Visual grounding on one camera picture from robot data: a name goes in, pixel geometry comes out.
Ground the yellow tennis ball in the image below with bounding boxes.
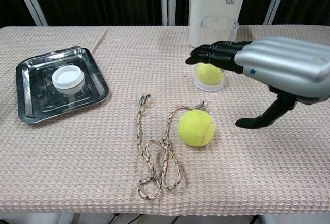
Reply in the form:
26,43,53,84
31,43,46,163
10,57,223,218
178,109,216,147
196,63,224,85

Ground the pink waffle-weave tablecloth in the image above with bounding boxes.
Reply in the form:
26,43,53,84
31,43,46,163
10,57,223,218
0,24,330,214

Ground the square stainless steel tray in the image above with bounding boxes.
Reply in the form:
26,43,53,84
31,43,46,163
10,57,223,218
16,45,110,124

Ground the white bdo appliance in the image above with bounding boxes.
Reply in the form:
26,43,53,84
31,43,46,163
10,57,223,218
188,0,246,49

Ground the beige braided rope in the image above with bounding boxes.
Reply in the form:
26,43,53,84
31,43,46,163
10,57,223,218
136,93,208,200

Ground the white round plastic lid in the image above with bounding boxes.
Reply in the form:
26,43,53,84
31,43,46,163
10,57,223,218
51,65,85,93

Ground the clear plastic cup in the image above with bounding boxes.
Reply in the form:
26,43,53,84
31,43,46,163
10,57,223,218
193,15,240,93

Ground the white metal frame post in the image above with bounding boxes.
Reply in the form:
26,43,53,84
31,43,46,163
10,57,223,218
12,0,49,27
263,0,289,25
160,0,176,26

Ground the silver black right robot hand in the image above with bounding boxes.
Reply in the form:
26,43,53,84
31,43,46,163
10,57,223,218
185,37,330,130

